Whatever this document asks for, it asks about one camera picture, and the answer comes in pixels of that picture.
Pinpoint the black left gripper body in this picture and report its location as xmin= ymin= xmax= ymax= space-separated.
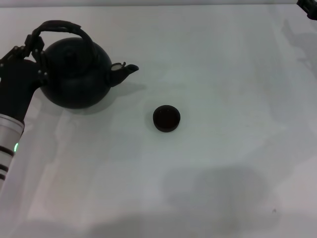
xmin=0 ymin=58 xmax=48 ymax=122

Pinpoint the black round teapot with handle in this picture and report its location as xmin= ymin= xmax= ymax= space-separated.
xmin=32 ymin=20 xmax=140 ymax=110

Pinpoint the small dark brown teacup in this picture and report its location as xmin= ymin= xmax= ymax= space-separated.
xmin=152 ymin=105 xmax=181 ymax=133

